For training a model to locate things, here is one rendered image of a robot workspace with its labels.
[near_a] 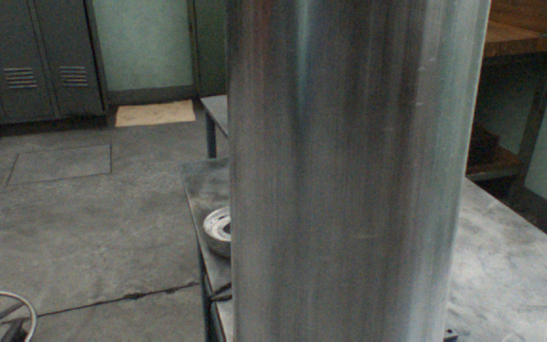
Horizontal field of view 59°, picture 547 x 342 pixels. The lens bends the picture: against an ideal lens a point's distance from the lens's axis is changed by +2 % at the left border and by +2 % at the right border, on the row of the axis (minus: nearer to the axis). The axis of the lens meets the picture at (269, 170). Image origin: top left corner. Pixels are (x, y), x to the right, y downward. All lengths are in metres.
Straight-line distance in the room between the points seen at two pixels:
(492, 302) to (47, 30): 3.02
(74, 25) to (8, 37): 0.40
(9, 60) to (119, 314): 2.02
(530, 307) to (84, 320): 1.53
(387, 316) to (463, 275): 0.68
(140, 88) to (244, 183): 3.84
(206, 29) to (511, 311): 3.07
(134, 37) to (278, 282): 3.76
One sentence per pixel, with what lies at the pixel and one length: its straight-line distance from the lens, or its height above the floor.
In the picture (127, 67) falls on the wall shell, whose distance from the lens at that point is 3.94.
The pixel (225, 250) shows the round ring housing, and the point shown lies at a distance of 0.80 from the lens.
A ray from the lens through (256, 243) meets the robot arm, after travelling 0.16.
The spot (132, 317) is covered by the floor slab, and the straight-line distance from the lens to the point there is 1.92.
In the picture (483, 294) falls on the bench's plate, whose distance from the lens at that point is 0.82.
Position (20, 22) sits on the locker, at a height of 0.73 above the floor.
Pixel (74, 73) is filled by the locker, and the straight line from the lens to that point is 3.41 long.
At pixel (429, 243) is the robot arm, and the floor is 1.21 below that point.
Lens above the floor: 1.30
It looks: 28 degrees down
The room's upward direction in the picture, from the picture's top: straight up
